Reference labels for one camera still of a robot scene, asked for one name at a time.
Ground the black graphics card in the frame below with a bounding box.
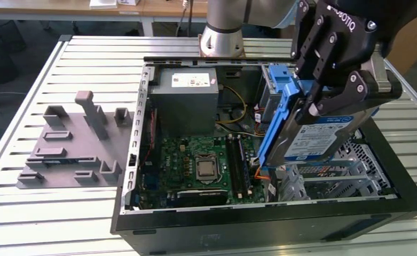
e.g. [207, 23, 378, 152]
[173, 188, 229, 207]

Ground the RAM stick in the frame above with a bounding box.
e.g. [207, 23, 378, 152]
[236, 135, 253, 197]

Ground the wooden desk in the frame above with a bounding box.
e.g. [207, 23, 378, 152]
[0, 0, 208, 38]

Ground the metal disk bay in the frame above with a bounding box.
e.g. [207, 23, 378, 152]
[279, 158, 390, 201]

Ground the black PC case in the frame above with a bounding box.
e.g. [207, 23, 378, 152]
[109, 57, 417, 255]

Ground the green motherboard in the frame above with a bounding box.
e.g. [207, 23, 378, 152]
[137, 134, 261, 209]

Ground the metal optical drive cage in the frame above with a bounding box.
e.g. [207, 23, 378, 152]
[259, 63, 296, 123]

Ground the hard disk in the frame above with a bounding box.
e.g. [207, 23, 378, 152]
[255, 78, 382, 169]

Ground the large white box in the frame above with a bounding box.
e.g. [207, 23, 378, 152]
[88, 0, 119, 10]

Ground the black CPU socket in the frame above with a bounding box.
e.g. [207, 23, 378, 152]
[192, 153, 221, 185]

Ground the silver CPU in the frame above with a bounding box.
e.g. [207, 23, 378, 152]
[196, 161, 216, 177]

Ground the grey power supply unit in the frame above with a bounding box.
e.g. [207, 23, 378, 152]
[147, 67, 219, 137]

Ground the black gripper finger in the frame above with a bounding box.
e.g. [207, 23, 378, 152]
[290, 0, 340, 124]
[307, 70, 403, 117]

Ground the grey parts rack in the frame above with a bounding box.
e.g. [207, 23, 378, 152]
[16, 90, 137, 190]

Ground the yellow wire bundle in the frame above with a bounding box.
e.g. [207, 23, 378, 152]
[217, 85, 247, 125]

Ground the blue plastic drive latch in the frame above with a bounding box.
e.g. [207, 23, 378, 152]
[268, 65, 295, 94]

